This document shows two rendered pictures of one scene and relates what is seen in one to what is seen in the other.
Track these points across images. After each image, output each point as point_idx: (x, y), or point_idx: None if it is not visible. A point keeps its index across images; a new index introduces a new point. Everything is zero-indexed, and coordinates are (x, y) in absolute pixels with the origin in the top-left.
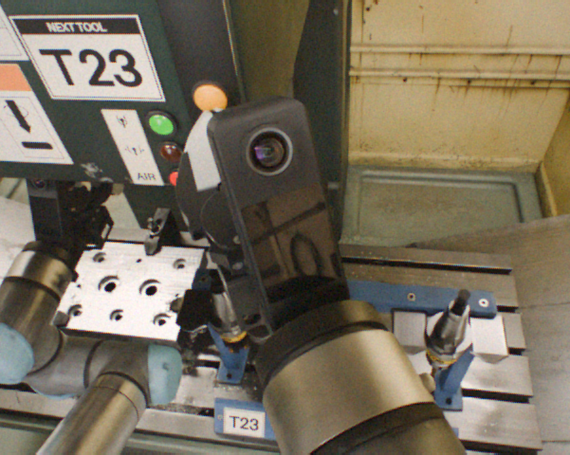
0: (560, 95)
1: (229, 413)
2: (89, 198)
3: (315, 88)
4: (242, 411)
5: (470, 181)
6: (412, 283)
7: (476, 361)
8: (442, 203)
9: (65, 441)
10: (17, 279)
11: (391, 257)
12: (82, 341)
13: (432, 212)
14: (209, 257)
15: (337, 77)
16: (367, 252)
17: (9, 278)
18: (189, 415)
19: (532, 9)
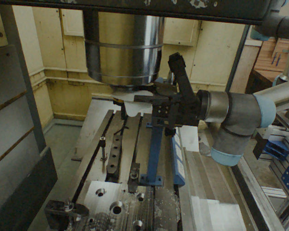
0: (45, 86)
1: (180, 171)
2: (164, 83)
3: (26, 96)
4: (178, 166)
5: (46, 133)
6: (116, 128)
7: (145, 120)
8: (51, 143)
9: (266, 90)
10: (227, 92)
11: (102, 131)
12: None
13: (54, 147)
14: (81, 198)
15: (31, 85)
16: (98, 136)
17: (228, 95)
18: (180, 196)
19: (25, 58)
